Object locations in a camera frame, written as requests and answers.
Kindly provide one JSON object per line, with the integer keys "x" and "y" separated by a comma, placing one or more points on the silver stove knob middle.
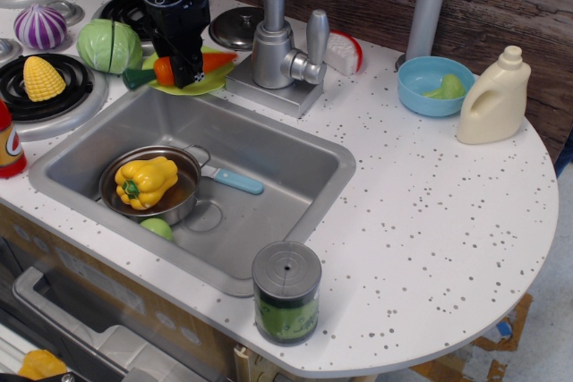
{"x": 72, "y": 13}

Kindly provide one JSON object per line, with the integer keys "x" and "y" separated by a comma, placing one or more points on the silver pot lid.
{"x": 235, "y": 28}

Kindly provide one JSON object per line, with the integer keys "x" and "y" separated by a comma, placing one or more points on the back right stove burner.
{"x": 130, "y": 12}

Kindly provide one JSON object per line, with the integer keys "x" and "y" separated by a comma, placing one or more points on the white red cheese wedge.
{"x": 343, "y": 53}

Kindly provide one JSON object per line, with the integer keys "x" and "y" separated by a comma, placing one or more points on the orange toy carrot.
{"x": 163, "y": 70}

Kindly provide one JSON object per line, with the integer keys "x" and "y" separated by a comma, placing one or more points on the front left stove burner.
{"x": 84, "y": 95}

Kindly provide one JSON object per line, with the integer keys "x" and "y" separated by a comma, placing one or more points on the green toy cabbage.
{"x": 109, "y": 46}

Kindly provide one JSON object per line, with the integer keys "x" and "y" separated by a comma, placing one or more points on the grey vertical pole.
{"x": 423, "y": 30}

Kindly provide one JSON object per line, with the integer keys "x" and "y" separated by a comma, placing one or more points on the silver oven door handle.
{"x": 72, "y": 321}

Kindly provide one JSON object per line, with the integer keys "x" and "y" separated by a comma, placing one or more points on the silver stove knob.
{"x": 72, "y": 13}
{"x": 9, "y": 50}

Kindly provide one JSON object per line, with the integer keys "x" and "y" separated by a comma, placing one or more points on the grey green can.
{"x": 286, "y": 280}

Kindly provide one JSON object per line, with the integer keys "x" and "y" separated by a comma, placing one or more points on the small metal pot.
{"x": 178, "y": 201}

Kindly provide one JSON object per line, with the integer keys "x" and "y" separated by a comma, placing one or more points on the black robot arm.
{"x": 173, "y": 27}

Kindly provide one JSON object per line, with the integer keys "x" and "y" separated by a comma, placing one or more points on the silver faucet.
{"x": 278, "y": 75}

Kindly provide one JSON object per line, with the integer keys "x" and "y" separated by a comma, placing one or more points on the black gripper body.
{"x": 183, "y": 21}

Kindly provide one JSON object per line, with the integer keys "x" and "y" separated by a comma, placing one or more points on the purple toy onion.
{"x": 40, "y": 27}

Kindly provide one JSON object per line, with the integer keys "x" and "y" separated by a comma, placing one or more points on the yellow toy bell pepper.
{"x": 141, "y": 183}

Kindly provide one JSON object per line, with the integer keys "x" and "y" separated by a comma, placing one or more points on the yellow toy corn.
{"x": 41, "y": 79}

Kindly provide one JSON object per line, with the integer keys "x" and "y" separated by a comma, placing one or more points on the cream detergent bottle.
{"x": 495, "y": 105}

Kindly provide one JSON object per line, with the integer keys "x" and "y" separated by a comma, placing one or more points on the light green plate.
{"x": 210, "y": 82}

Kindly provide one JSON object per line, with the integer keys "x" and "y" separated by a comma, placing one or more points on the blue handled spatula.
{"x": 233, "y": 180}

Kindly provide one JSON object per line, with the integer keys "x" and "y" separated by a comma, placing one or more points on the green toy ball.
{"x": 158, "y": 227}

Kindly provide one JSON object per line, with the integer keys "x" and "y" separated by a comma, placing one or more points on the yellow object bottom left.
{"x": 40, "y": 364}

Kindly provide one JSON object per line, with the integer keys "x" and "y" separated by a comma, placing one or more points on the red ketchup bottle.
{"x": 13, "y": 160}

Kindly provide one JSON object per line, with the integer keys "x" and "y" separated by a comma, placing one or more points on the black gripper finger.
{"x": 164, "y": 47}
{"x": 187, "y": 65}

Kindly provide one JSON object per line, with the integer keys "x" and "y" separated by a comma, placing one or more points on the silver sink basin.
{"x": 302, "y": 176}

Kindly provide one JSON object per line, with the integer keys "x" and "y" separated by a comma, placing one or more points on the light blue bowl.
{"x": 425, "y": 73}

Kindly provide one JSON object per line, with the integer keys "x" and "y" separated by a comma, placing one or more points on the light green toy vegetable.
{"x": 451, "y": 87}

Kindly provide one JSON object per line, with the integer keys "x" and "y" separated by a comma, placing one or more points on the silver stove knob left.
{"x": 9, "y": 50}

